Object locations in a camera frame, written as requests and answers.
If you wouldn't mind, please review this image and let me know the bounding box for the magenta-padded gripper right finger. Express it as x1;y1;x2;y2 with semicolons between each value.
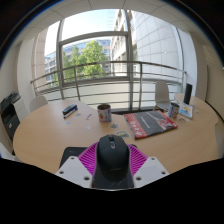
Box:
127;143;170;189

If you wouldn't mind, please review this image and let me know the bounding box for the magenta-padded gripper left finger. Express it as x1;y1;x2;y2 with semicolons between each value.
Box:
54;142;99;189

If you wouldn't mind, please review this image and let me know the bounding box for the black computer mouse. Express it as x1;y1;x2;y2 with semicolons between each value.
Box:
95;134;131;183

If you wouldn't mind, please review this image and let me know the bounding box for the black cat-print mouse pad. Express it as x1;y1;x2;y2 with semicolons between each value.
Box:
59;143;138;169

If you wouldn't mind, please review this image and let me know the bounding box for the small blue and yellow card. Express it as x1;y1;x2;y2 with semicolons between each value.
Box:
115;130;131;139

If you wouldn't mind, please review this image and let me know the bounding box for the red and grey magazine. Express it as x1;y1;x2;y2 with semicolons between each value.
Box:
123;110;179;140

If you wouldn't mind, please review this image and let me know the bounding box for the black stapler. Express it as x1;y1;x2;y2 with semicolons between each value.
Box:
61;103;79;120

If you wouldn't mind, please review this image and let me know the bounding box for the white cup with dark rim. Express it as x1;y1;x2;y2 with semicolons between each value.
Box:
96;103;113;123

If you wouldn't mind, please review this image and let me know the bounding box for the white chair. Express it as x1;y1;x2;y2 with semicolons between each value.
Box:
0;141;18;162
153;80;172;112
29;95;49;114

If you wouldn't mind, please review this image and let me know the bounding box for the black and white printer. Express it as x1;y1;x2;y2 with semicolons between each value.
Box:
0;91;23;141

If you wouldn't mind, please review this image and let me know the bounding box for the black cylinder speaker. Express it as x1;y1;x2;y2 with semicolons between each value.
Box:
183;83;194;106

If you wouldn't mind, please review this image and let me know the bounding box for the metal balcony railing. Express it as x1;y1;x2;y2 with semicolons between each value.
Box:
30;60;186;111

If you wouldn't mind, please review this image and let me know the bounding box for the green tree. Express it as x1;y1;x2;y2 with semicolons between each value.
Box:
63;39;109;81

